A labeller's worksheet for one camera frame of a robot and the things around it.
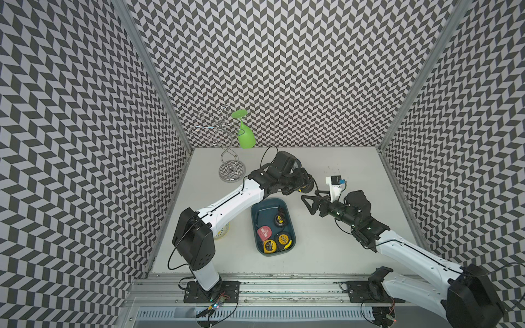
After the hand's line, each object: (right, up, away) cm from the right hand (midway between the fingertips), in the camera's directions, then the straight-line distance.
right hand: (308, 198), depth 77 cm
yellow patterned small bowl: (-35, -16, +9) cm, 40 cm away
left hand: (0, +6, +1) cm, 6 cm away
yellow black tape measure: (-9, -18, +5) cm, 21 cm away
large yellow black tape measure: (0, +4, -2) cm, 4 cm away
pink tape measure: (-17, -16, +8) cm, 24 cm away
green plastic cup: (-26, +25, +17) cm, 40 cm away
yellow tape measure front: (-15, -20, +4) cm, 25 cm away
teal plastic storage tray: (-13, -15, +12) cm, 23 cm away
